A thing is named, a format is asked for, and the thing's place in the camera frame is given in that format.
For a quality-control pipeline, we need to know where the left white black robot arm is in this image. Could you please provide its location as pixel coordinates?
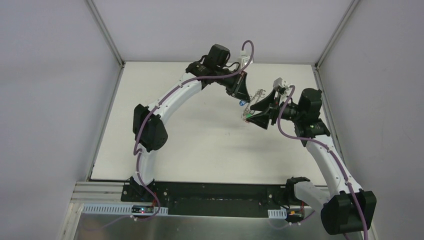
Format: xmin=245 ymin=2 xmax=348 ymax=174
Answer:
xmin=129 ymin=40 xmax=255 ymax=203

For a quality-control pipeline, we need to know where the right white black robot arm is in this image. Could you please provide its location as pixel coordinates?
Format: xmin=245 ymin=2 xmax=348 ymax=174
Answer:
xmin=243 ymin=85 xmax=377 ymax=240

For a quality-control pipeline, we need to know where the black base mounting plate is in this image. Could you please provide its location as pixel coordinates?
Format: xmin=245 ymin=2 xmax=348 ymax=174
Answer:
xmin=120 ymin=178 xmax=310 ymax=222

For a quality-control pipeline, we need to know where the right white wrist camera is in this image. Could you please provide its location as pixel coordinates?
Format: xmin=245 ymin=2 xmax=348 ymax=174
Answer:
xmin=272 ymin=77 xmax=293 ymax=97

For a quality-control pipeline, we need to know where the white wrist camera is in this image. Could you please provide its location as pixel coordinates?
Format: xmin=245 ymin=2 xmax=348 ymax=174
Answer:
xmin=236 ymin=50 xmax=254 ymax=71
xmin=272 ymin=77 xmax=293 ymax=97

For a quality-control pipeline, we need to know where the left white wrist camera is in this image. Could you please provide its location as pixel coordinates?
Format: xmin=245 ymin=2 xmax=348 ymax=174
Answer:
xmin=236 ymin=50 xmax=254 ymax=71

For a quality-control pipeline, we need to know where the right white cable duct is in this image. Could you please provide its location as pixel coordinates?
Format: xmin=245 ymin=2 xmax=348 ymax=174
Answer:
xmin=267 ymin=208 xmax=287 ymax=220

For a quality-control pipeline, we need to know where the white cable duct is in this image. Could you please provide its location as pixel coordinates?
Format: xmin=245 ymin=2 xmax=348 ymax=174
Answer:
xmin=82 ymin=203 xmax=169 ymax=216
xmin=267 ymin=208 xmax=287 ymax=220

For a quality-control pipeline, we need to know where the left white cable duct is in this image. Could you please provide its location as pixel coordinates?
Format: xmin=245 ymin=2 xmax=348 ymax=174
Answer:
xmin=82 ymin=203 xmax=169 ymax=216

